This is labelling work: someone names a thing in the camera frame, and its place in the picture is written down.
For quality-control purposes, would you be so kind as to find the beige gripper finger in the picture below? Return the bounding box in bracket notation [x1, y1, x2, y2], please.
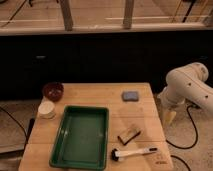
[162, 109, 176, 126]

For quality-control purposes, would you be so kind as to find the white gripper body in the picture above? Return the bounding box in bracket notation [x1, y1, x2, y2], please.
[157, 87, 182, 109]

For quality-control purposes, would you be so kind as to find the blue sponge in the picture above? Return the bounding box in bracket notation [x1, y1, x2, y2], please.
[122, 91, 139, 101]

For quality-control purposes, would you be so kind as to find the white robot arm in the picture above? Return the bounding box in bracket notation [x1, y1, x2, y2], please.
[158, 62, 213, 126]

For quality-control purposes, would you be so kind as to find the green plastic tray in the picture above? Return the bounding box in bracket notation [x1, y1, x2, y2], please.
[49, 106, 109, 171]

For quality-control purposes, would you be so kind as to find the wooden block brush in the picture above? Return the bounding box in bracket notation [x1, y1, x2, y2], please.
[118, 125, 141, 145]

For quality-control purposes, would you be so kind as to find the dark red bowl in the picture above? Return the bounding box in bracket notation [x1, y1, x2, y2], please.
[42, 82, 64, 102]

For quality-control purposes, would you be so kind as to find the white round container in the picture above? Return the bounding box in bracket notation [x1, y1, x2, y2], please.
[38, 101, 55, 119]

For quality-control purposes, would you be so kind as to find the black cable on floor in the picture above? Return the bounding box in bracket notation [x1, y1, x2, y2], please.
[165, 105, 200, 171]

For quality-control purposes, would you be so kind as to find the white handled dish brush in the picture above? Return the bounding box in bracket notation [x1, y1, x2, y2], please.
[111, 148, 158, 161]

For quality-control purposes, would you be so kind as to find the black cable left floor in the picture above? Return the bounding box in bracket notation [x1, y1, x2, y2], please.
[0, 106, 28, 141]

